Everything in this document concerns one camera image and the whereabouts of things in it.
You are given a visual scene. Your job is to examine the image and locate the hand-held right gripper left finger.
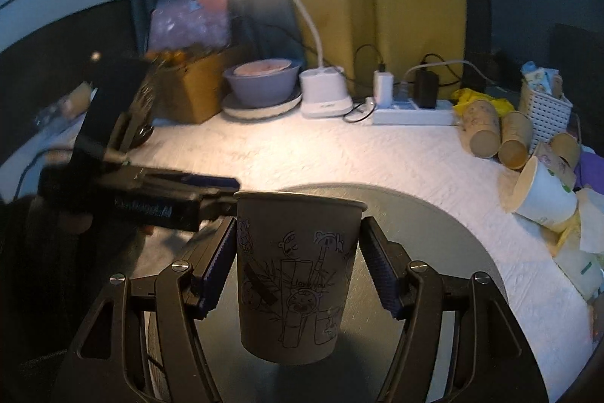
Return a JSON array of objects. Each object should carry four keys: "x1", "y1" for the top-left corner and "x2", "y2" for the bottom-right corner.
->
[{"x1": 57, "y1": 216, "x2": 237, "y2": 403}]

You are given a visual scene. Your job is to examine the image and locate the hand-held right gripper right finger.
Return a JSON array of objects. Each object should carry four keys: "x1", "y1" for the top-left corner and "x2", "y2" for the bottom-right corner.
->
[{"x1": 359, "y1": 216, "x2": 551, "y2": 403}]

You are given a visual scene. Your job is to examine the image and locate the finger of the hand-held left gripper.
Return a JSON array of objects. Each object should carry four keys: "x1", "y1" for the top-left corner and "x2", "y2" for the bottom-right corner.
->
[
  {"x1": 112, "y1": 191, "x2": 237, "y2": 234},
  {"x1": 127, "y1": 166, "x2": 239, "y2": 196}
]

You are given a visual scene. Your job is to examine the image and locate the brown printed paper cup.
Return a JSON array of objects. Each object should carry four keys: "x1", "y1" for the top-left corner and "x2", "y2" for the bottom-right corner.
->
[{"x1": 234, "y1": 190, "x2": 368, "y2": 367}]

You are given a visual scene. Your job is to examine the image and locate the white paper cup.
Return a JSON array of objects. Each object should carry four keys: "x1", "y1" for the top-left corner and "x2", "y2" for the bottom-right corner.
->
[{"x1": 512, "y1": 155, "x2": 579, "y2": 230}]

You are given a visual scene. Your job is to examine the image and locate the round grey tray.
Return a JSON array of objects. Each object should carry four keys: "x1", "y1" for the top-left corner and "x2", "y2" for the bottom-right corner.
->
[{"x1": 146, "y1": 183, "x2": 507, "y2": 403}]

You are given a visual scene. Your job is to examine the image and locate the cardboard box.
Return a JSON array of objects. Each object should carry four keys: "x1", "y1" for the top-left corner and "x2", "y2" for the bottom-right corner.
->
[{"x1": 146, "y1": 46, "x2": 247, "y2": 125}]

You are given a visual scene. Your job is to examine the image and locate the clear plastic bag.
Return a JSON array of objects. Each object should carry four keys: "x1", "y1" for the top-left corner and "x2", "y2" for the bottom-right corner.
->
[{"x1": 148, "y1": 0, "x2": 233, "y2": 55}]

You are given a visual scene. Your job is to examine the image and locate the white plate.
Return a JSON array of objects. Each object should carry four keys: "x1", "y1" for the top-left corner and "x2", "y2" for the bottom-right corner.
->
[{"x1": 222, "y1": 89, "x2": 304, "y2": 121}]

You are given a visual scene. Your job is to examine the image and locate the white textured table cloth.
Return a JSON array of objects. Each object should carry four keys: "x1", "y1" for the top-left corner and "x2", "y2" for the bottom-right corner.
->
[{"x1": 0, "y1": 103, "x2": 596, "y2": 385}]

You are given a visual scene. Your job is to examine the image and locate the purple bowl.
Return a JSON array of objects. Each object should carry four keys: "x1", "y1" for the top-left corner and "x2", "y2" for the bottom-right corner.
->
[{"x1": 223, "y1": 58, "x2": 303, "y2": 108}]

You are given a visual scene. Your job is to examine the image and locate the white power strip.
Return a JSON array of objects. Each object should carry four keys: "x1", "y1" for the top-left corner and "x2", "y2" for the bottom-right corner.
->
[{"x1": 370, "y1": 98, "x2": 461, "y2": 127}]

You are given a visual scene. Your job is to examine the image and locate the white desk lamp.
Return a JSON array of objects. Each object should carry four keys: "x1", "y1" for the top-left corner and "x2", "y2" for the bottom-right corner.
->
[{"x1": 222, "y1": 0, "x2": 354, "y2": 119}]

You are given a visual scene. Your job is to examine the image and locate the white charger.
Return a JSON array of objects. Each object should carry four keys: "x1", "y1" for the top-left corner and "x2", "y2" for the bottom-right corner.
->
[{"x1": 373, "y1": 70, "x2": 395, "y2": 105}]

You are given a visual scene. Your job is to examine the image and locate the black power adapter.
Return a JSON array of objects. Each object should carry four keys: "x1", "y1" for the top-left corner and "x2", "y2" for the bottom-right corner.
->
[{"x1": 414, "y1": 69, "x2": 438, "y2": 109}]

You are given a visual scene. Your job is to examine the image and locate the yellow plastic bag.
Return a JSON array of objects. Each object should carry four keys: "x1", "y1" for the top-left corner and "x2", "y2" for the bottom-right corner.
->
[{"x1": 450, "y1": 88, "x2": 516, "y2": 117}]

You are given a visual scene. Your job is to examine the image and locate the pale packet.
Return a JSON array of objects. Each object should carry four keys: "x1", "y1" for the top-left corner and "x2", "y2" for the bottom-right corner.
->
[{"x1": 551, "y1": 238, "x2": 604, "y2": 301}]

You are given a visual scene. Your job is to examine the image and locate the white plastic basket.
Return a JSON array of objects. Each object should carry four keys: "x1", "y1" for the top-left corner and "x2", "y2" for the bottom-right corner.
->
[{"x1": 519, "y1": 79, "x2": 575, "y2": 154}]

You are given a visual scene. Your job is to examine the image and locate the packets in basket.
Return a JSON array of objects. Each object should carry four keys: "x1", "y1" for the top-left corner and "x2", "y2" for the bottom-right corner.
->
[{"x1": 521, "y1": 62, "x2": 565, "y2": 98}]

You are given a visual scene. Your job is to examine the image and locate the white plug with black cable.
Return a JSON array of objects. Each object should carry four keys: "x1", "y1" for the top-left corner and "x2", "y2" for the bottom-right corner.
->
[{"x1": 342, "y1": 96, "x2": 377, "y2": 124}]

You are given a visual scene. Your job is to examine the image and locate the black adapter cable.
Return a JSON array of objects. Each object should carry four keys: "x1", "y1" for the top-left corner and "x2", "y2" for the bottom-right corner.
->
[{"x1": 419, "y1": 52, "x2": 462, "y2": 88}]

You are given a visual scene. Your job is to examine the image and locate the white power cable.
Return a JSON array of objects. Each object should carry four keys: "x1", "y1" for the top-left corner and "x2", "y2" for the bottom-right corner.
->
[{"x1": 401, "y1": 59, "x2": 492, "y2": 88}]

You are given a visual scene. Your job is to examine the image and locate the black charger cable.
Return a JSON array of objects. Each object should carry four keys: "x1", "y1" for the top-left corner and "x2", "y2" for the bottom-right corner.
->
[{"x1": 353, "y1": 44, "x2": 388, "y2": 77}]

